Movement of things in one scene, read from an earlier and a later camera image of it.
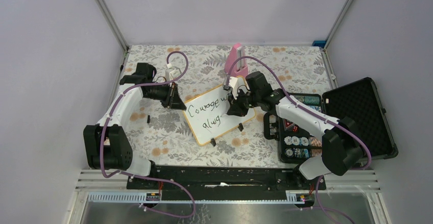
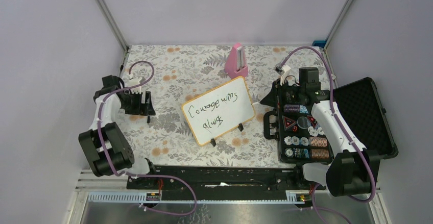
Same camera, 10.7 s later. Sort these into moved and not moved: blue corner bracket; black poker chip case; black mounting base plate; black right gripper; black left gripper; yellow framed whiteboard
Moved: black left gripper; black right gripper
Not moved: yellow framed whiteboard; black poker chip case; black mounting base plate; blue corner bracket
